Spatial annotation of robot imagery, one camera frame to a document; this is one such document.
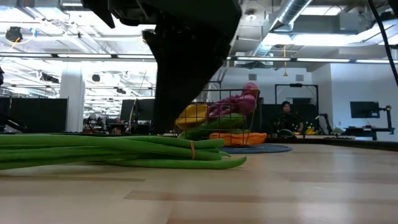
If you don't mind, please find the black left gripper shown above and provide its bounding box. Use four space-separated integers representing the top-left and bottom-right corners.
81 0 243 135

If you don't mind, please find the yellow starfruit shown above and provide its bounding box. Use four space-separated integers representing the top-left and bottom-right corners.
175 104 210 131

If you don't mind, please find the copper wire basket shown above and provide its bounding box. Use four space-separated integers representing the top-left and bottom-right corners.
177 88 261 147

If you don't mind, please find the dark green cucumber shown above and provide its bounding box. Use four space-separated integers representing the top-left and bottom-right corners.
203 112 246 131

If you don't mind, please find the orange carrot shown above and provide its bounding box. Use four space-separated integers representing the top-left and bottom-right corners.
208 132 268 147

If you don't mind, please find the green long bean bundle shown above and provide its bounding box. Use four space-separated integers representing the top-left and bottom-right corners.
0 133 248 171

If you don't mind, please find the black desk monitor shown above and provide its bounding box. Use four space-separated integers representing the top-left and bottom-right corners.
136 98 155 123
119 98 138 123
349 101 381 119

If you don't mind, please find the LED light bar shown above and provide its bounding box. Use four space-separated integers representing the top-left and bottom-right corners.
0 52 398 65

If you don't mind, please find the round dark blue placemat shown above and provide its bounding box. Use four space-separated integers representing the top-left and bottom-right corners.
217 142 294 155

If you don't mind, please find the white building column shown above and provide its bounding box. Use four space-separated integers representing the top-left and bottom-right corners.
59 62 85 133

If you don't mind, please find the person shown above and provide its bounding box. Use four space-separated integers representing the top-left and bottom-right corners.
274 100 305 135

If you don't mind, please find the black partition panel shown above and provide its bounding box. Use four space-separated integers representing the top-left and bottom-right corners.
0 96 68 133

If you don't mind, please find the black office desk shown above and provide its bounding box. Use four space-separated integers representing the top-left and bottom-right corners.
345 126 396 141

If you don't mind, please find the black monitor stand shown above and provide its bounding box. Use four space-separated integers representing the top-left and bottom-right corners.
378 105 393 135

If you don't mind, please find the yellow hanging cord plug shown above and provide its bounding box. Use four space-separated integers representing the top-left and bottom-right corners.
282 45 289 78

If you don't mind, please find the black background rig frame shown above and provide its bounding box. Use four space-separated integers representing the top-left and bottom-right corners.
274 83 320 106

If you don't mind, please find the silver spiral ventilation duct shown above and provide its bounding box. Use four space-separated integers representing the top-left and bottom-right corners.
251 0 313 57

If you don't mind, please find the black ceiling cord reel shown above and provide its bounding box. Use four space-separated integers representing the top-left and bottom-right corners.
4 26 24 44

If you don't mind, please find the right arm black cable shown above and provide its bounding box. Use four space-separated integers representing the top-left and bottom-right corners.
368 0 398 88

